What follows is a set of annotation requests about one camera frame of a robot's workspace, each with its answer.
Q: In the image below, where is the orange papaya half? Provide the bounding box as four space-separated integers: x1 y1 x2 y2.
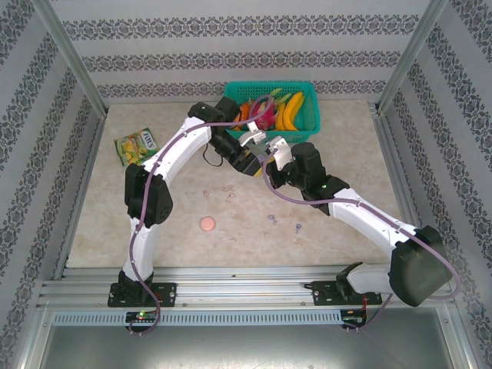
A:
234 102 251 126

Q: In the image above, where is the small yellow banana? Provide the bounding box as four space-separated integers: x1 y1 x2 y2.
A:
274 102 288 130

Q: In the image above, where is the pink dragon fruit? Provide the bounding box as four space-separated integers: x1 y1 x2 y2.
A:
248 87 290 131

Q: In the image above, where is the teal plastic basket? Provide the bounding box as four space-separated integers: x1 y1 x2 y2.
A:
223 80 322 144

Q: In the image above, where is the large orange-yellow banana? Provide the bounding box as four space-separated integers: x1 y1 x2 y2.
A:
283 91 305 131

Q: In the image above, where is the green Fox's candy bag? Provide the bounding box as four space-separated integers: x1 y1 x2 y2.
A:
113 128 160 168

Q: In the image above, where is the grey metal panel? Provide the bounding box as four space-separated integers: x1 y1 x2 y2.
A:
36 307 472 369

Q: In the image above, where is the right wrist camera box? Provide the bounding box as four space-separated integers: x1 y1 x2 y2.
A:
264 135 296 171

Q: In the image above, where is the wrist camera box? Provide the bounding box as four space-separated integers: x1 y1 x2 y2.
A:
238 119 269 150
264 135 296 171

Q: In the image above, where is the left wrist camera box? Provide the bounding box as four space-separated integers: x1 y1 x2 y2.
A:
238 119 269 150

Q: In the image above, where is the aluminium side rail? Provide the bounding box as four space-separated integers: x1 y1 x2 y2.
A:
52 113 108 281
371 101 439 278

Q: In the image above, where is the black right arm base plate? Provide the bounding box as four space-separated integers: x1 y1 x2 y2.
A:
310 280 384 307

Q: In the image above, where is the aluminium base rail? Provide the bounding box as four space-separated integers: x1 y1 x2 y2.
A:
36 266 453 313

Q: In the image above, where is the aluminium frame post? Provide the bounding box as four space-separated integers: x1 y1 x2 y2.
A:
29 0 109 117
378 0 449 112

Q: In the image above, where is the slotted grey cable duct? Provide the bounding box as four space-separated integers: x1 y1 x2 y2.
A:
51 309 344 327

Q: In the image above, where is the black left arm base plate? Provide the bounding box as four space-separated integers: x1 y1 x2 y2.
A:
108 282 178 308

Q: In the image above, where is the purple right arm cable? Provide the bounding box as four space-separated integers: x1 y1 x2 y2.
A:
261 148 462 334

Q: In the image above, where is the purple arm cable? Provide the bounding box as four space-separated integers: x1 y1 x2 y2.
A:
261 148 462 334
128 95 276 337

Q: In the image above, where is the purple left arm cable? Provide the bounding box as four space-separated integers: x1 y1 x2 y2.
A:
128 95 276 337

